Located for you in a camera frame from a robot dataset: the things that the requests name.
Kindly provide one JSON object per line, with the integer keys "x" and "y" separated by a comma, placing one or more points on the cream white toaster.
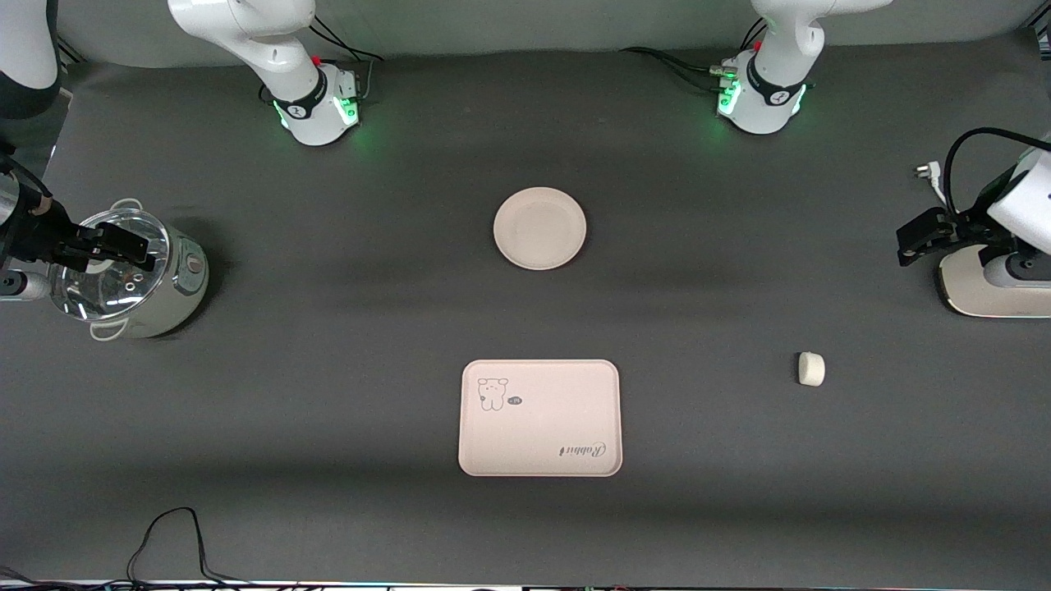
{"x": 969, "y": 287}

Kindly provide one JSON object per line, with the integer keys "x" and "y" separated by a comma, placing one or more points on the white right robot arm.
{"x": 279, "y": 57}

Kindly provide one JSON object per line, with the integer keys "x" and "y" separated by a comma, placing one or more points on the white steamed bun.
{"x": 811, "y": 368}

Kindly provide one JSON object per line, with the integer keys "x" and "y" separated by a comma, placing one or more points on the round beige plate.
{"x": 539, "y": 228}

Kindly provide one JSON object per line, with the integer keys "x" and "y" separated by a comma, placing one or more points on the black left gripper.
{"x": 962, "y": 228}

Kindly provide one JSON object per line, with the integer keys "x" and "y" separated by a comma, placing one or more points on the beige rectangular tray bear print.
{"x": 550, "y": 427}

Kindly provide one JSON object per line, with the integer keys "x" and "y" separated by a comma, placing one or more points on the cream electric cooking pot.
{"x": 176, "y": 300}

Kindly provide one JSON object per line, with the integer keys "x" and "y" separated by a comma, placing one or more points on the grey metal frame bar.
{"x": 70, "y": 53}

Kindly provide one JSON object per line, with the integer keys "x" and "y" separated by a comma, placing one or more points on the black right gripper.
{"x": 41, "y": 232}

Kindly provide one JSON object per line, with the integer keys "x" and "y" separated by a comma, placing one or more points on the glass pot lid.
{"x": 98, "y": 291}

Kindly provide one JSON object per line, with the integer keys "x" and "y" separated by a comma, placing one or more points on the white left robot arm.
{"x": 780, "y": 66}

